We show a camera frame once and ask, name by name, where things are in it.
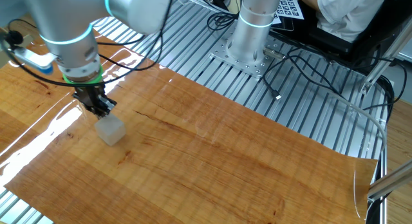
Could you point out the black electronics box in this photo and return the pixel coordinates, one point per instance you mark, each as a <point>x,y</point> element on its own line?
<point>222,0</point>

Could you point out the silver wrist camera blue tip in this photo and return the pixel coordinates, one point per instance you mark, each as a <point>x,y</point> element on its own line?
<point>32,58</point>

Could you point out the aluminium frame post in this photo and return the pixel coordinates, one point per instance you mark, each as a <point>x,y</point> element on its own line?
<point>392,180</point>
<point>383,63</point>

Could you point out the person in white shirt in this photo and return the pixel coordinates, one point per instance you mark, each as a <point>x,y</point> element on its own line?
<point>351,14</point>

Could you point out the clear plastic tube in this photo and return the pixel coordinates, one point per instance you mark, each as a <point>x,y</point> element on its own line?
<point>370,116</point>

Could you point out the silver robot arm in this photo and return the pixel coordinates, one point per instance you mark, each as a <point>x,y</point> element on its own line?
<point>71,24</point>

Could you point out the glossy wood-grain mat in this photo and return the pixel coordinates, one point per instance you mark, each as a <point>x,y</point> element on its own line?
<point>193,153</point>

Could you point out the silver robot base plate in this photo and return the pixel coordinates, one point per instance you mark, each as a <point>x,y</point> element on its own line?
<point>222,56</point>

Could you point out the small pale wooden block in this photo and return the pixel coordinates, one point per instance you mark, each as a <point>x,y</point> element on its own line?
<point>111,130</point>

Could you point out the black office chair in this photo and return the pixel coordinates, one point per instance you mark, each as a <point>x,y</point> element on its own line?
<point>386,24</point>

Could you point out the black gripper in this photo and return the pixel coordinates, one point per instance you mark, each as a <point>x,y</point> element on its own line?
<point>90,97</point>

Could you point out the silver base connector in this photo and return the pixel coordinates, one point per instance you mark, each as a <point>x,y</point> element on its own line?
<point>273,53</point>

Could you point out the printed marker sheet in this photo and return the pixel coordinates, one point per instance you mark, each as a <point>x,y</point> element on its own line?
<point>289,6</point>

